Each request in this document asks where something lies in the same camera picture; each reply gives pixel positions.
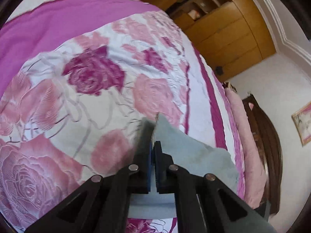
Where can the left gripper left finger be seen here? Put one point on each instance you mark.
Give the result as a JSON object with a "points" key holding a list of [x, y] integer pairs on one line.
{"points": [[101, 204]]}

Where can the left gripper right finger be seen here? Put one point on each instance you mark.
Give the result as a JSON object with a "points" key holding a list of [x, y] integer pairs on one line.
{"points": [[204, 204]]}

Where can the grey pants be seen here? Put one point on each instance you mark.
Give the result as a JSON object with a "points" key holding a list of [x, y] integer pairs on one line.
{"points": [[196, 157]]}

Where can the pink rolled quilt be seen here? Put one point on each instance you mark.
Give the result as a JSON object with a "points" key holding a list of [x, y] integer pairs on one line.
{"points": [[255, 176]]}

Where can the dark wooden headboard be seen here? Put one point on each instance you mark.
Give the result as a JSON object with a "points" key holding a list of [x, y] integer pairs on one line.
{"points": [[269, 149]]}

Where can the floral purple bedspread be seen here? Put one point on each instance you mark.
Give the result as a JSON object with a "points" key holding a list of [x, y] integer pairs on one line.
{"points": [[77, 77]]}

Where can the small black bag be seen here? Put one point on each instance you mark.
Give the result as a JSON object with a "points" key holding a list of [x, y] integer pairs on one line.
{"points": [[219, 70]]}

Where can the wooden wardrobe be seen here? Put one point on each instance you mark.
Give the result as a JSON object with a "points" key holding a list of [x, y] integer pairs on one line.
{"points": [[228, 33]]}

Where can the framed wall picture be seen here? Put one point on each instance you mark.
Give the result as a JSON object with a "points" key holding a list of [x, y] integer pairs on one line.
{"points": [[302, 121]]}

